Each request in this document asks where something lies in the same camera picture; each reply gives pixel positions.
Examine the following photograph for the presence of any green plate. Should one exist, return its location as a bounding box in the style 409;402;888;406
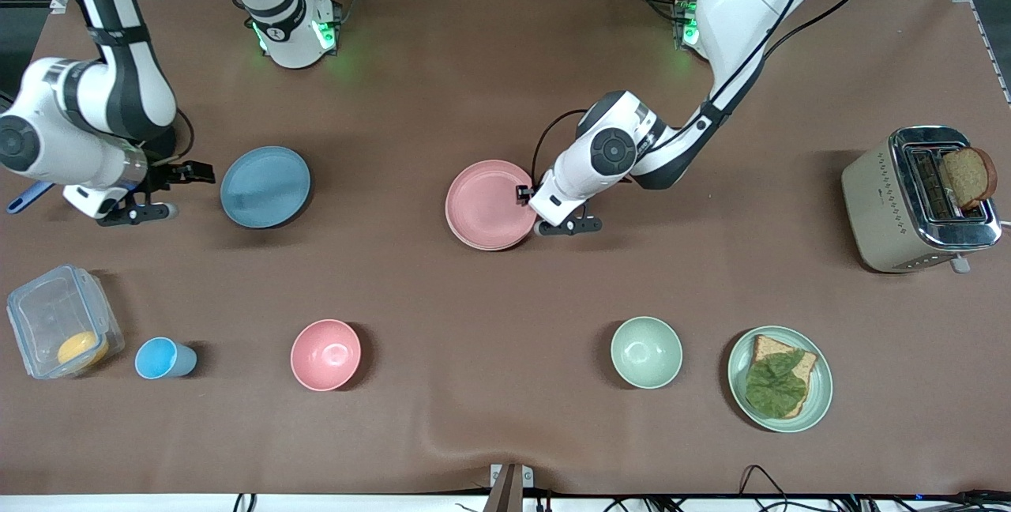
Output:
727;326;834;434

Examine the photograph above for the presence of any bread slice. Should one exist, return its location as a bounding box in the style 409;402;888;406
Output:
745;334;818;420

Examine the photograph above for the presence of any green lettuce leaf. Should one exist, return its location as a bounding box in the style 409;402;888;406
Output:
745;349;808;420

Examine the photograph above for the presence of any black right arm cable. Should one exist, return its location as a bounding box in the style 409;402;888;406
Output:
168;107;196;167

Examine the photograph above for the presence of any brown toast slice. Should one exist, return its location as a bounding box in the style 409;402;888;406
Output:
940;147;998;211

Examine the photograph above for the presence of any beige chrome toaster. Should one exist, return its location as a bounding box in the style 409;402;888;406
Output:
840;126;1002;274

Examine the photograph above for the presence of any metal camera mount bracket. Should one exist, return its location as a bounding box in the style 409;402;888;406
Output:
490;463;535;512

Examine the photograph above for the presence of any black saucepan blue handle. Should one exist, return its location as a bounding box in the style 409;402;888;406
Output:
6;105;179;215

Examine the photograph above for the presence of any brown table mat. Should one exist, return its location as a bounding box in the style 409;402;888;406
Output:
0;0;1011;497

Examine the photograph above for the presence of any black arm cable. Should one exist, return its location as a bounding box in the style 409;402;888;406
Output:
168;107;196;167
531;0;879;190

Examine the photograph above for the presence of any clear plastic container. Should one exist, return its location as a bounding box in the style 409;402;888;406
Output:
6;264;126;381

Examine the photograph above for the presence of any beige plate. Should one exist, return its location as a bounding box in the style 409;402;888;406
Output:
447;216;539;252

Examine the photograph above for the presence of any black looped cable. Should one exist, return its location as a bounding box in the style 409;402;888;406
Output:
739;465;791;512

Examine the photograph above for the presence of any blue plate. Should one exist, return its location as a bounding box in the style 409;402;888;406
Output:
220;146;312;229

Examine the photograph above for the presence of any pink bowl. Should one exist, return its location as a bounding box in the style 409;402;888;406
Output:
290;318;363;393

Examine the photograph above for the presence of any pink plate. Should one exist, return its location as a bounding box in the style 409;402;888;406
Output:
445;160;539;250

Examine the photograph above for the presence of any green bowl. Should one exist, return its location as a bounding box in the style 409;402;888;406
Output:
610;316;684;390

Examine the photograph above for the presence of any blue cup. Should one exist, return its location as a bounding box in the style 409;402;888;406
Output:
134;337;198;381

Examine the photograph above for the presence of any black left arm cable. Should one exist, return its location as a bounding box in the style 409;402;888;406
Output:
531;0;879;190

